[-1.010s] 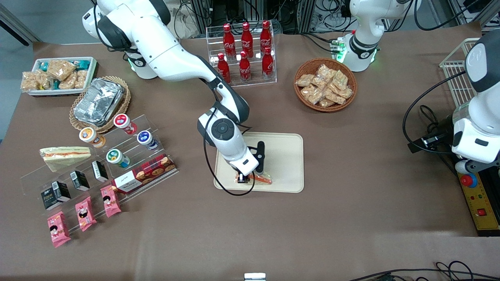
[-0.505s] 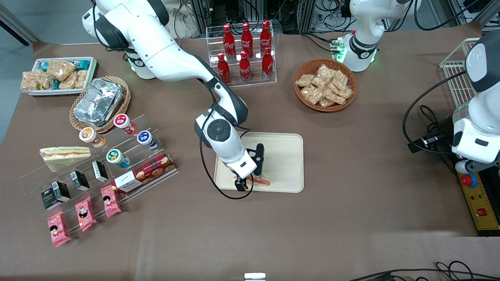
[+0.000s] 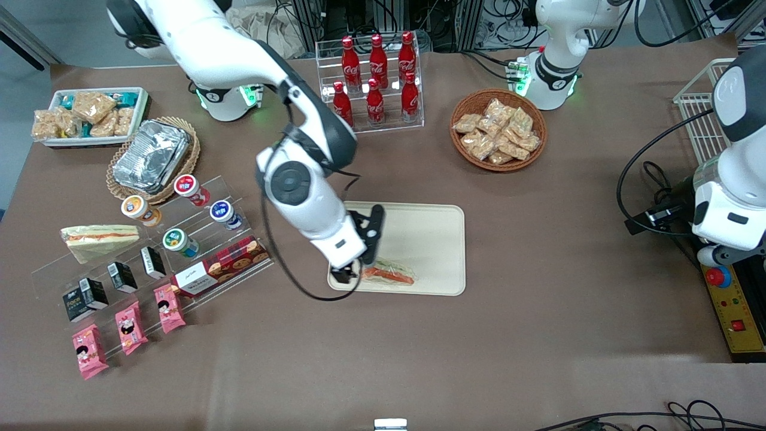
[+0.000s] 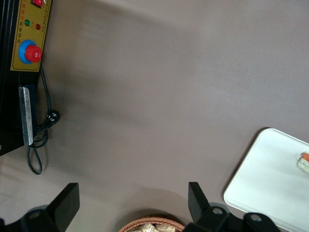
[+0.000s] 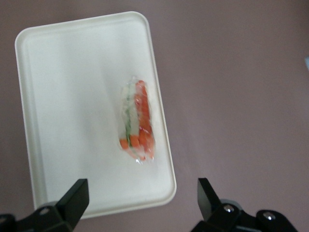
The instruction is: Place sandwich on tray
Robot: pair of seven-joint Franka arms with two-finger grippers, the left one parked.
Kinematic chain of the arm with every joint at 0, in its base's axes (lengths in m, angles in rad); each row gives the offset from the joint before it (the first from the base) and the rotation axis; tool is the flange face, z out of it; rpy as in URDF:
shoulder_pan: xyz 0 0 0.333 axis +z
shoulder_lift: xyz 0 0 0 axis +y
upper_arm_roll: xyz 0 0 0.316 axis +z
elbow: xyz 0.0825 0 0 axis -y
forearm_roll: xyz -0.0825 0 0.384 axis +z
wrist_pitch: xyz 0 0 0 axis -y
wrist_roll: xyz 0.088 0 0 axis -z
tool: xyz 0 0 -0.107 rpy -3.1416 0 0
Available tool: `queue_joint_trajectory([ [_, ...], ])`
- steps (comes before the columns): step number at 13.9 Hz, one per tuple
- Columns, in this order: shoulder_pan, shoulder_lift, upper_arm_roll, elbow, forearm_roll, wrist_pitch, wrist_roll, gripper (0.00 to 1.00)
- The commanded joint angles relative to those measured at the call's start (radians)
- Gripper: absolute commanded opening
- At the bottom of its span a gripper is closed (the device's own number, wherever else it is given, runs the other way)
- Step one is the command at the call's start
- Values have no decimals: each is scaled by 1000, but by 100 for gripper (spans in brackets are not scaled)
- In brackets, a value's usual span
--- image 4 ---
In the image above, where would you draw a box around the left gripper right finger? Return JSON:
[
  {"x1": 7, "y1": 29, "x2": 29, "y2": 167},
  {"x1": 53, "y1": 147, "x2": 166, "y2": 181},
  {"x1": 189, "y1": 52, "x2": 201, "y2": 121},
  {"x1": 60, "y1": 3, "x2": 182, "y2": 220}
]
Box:
[{"x1": 184, "y1": 181, "x2": 282, "y2": 232}]

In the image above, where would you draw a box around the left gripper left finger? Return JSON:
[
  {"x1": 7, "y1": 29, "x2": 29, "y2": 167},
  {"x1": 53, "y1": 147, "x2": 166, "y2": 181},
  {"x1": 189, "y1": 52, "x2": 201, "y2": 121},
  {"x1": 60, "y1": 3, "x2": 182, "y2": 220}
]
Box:
[{"x1": 0, "y1": 182, "x2": 81, "y2": 232}]

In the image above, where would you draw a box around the triangle sandwich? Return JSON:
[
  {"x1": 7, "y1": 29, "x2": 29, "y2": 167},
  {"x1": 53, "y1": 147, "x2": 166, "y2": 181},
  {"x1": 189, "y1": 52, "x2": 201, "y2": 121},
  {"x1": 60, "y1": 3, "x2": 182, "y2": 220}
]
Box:
[{"x1": 296, "y1": 151, "x2": 309, "y2": 174}]

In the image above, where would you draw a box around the beige plastic tray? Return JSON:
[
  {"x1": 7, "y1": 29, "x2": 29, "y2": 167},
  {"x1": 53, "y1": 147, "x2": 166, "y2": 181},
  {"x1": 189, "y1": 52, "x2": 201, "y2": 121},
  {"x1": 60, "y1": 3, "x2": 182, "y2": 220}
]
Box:
[{"x1": 223, "y1": 128, "x2": 309, "y2": 232}]

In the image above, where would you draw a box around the clear wrapped cracker packet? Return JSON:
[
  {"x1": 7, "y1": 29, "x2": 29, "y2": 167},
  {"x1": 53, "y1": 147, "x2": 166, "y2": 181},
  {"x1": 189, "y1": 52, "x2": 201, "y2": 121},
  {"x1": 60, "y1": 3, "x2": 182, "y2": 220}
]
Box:
[
  {"x1": 130, "y1": 223, "x2": 158, "y2": 232},
  {"x1": 154, "y1": 224, "x2": 181, "y2": 232}
]

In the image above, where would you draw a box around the round brown wicker basket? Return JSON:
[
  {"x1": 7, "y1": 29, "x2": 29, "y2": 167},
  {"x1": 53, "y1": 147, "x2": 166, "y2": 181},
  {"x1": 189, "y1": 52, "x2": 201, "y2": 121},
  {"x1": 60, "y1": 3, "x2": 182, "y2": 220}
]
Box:
[{"x1": 117, "y1": 216, "x2": 187, "y2": 232}]

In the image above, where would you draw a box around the yellow control box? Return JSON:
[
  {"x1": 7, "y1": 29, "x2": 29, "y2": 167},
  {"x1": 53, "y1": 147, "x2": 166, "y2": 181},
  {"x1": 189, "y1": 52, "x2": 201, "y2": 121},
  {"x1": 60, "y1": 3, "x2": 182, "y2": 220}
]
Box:
[{"x1": 0, "y1": 0, "x2": 53, "y2": 157}]

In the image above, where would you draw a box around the black power cord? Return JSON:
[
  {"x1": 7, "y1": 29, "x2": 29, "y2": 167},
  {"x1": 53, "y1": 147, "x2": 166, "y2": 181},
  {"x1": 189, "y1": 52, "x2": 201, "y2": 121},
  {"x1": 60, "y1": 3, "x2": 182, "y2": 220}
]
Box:
[{"x1": 26, "y1": 64, "x2": 61, "y2": 175}]

